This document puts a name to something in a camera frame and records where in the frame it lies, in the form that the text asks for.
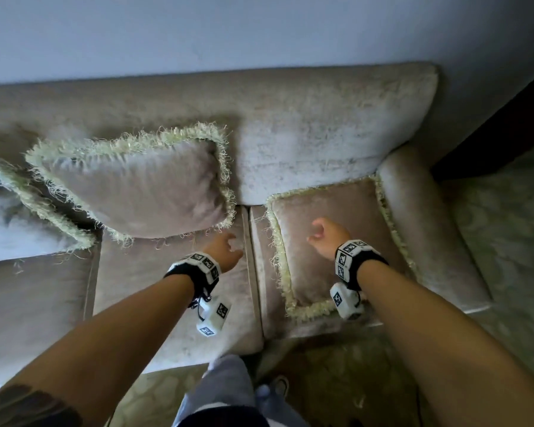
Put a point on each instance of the person's right hand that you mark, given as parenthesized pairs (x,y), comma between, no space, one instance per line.
(331,237)

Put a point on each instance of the person's left hand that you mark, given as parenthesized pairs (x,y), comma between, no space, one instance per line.
(222,255)

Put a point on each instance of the person's left thumb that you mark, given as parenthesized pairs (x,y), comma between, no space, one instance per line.
(237,253)

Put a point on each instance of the person's right thumb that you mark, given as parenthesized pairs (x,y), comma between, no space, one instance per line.
(313,238)

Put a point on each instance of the person's right forearm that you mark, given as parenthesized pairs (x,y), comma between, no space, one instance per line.
(449,351)

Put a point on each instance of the person's left forearm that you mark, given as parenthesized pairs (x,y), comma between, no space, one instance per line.
(98,342)

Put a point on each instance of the beige fringed throw cushion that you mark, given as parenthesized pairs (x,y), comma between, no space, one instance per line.
(9,226)
(307,271)
(142,191)

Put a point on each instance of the black marker wristband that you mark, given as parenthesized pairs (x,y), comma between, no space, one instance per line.
(200,267)
(350,257)

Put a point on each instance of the beige velvet sofa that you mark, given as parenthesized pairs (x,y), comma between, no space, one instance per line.
(320,124)

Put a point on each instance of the person's grey trouser leg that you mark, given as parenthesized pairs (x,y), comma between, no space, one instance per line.
(278,411)
(227,386)

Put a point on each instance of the pale shoe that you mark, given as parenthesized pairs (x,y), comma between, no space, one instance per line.
(279,385)

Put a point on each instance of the person's dark top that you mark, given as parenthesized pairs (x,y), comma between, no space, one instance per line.
(222,418)

